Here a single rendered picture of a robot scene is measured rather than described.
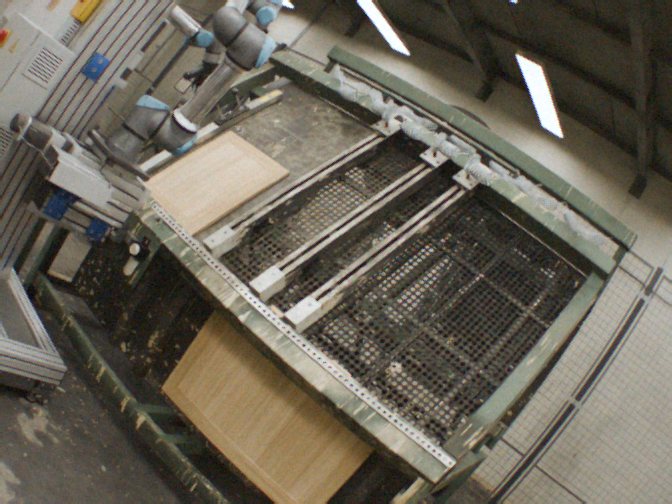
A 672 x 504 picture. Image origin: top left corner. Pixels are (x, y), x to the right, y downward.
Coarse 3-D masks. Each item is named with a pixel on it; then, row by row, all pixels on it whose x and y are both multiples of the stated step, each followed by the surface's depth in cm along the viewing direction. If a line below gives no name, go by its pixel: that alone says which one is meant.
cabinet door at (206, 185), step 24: (216, 144) 300; (240, 144) 300; (168, 168) 288; (192, 168) 289; (216, 168) 289; (240, 168) 289; (264, 168) 290; (168, 192) 278; (192, 192) 278; (216, 192) 279; (240, 192) 279; (192, 216) 268; (216, 216) 268
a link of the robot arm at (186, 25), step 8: (176, 8) 233; (176, 16) 234; (184, 16) 236; (176, 24) 236; (184, 24) 237; (192, 24) 239; (184, 32) 240; (192, 32) 240; (200, 32) 242; (208, 32) 242; (192, 40) 243; (200, 40) 241; (208, 40) 243
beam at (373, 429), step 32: (160, 224) 260; (192, 256) 249; (224, 288) 240; (256, 320) 231; (288, 352) 223; (320, 352) 224; (320, 384) 215; (352, 416) 207; (384, 448) 202; (416, 448) 199
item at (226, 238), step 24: (384, 120) 296; (360, 144) 295; (384, 144) 302; (336, 168) 284; (288, 192) 274; (312, 192) 280; (240, 216) 262; (264, 216) 264; (216, 240) 252; (240, 240) 261
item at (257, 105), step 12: (264, 96) 325; (276, 96) 325; (252, 108) 317; (240, 120) 316; (204, 132) 303; (216, 132) 308; (192, 144) 300; (156, 156) 291; (168, 156) 291; (144, 168) 285; (156, 168) 289
